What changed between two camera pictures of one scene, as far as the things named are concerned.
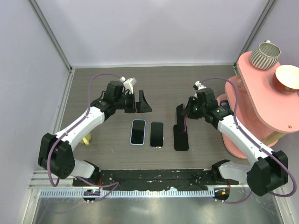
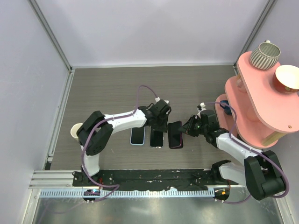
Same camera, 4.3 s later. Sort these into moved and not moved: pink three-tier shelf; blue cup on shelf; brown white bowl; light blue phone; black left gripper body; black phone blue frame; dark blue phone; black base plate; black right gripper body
Moved: black right gripper body; black left gripper body
Not moved: dark blue phone; black base plate; light blue phone; black phone blue frame; pink three-tier shelf; brown white bowl; blue cup on shelf
